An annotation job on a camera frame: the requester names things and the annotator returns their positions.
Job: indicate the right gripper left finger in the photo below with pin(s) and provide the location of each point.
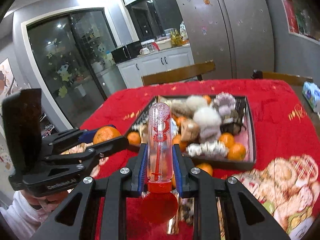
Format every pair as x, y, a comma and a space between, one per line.
98, 207

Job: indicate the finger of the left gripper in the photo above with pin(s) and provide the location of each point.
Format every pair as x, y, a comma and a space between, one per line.
87, 136
107, 148

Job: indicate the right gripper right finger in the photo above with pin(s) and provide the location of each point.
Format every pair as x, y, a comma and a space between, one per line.
222, 205

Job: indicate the clear bubble wand tube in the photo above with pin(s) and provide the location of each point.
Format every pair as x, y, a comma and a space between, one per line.
160, 204

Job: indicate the person's left hand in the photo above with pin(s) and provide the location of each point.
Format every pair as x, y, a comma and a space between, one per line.
49, 203

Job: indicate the mandarin orange beside tray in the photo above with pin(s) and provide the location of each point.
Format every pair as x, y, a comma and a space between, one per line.
105, 133

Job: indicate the white kitchen cabinet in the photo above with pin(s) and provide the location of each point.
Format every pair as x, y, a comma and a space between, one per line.
133, 70

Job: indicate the black rectangular tray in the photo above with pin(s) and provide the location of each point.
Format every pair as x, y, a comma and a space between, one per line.
240, 125

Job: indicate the black microwave oven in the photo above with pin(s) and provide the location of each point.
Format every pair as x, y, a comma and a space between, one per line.
127, 52

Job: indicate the white fluffy pompom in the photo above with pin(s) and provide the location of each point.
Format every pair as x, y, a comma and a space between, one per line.
207, 117

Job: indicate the wooden chair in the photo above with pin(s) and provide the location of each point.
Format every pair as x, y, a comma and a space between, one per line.
295, 80
179, 74

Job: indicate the tissue pack blue white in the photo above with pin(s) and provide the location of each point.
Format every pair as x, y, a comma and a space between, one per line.
311, 92

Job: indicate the silver double-door fridge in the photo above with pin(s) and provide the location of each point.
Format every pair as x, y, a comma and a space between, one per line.
235, 34

